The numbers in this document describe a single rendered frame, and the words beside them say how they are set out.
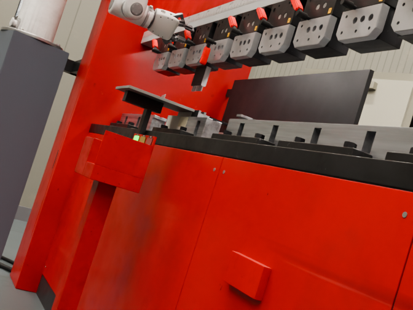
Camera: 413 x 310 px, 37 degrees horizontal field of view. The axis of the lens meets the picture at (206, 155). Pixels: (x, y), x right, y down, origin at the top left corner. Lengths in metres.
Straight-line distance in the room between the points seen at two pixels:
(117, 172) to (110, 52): 1.37
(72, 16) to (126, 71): 2.45
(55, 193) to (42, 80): 1.28
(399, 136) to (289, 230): 0.29
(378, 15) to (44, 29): 0.98
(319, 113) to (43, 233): 1.46
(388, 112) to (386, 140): 4.07
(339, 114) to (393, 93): 3.02
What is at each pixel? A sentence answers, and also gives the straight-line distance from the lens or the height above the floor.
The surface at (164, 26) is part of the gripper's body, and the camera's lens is 2.41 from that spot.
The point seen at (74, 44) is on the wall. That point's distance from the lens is 5.55.
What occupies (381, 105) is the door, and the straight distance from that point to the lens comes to 5.43.
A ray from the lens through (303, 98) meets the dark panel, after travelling 2.65.
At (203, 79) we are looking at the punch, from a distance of 2.31.
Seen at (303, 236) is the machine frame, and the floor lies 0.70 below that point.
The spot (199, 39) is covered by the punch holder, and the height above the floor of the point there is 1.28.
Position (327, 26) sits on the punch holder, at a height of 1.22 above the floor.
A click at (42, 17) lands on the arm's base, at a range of 1.92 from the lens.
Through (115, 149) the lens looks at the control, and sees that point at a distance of 1.84.
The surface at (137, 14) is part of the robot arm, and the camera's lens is 2.28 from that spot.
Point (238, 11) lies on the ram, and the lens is 2.17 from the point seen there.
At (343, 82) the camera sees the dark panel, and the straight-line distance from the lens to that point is 2.46.
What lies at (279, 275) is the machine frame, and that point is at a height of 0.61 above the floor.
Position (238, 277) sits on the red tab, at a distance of 1.35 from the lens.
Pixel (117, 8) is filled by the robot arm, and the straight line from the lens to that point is 2.34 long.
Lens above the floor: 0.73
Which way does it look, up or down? 3 degrees up
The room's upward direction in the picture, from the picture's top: 18 degrees clockwise
